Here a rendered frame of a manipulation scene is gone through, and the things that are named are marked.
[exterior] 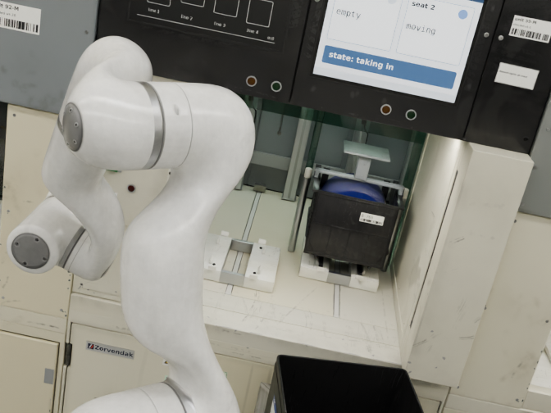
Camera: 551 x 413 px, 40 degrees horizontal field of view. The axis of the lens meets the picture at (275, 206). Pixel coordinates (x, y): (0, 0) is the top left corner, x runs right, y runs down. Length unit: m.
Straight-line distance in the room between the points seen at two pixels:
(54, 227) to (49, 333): 0.65
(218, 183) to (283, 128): 1.58
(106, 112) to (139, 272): 0.19
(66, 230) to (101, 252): 0.08
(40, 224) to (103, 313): 0.59
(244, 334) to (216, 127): 0.92
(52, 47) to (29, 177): 0.29
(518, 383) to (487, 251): 0.37
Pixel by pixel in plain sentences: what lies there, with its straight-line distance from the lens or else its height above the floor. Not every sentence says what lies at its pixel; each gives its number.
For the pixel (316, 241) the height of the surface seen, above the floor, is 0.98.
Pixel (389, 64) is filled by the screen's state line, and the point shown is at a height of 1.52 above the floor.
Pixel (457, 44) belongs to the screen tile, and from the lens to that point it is 1.49.
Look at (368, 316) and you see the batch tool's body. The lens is 1.90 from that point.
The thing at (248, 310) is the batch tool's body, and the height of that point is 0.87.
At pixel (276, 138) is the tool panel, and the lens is 2.47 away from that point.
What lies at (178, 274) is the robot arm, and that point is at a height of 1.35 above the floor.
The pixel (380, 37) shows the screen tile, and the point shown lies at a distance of 1.48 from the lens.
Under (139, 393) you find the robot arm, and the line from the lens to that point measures 0.97.
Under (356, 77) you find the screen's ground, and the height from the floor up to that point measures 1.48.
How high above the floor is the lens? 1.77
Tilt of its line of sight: 22 degrees down
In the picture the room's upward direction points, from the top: 12 degrees clockwise
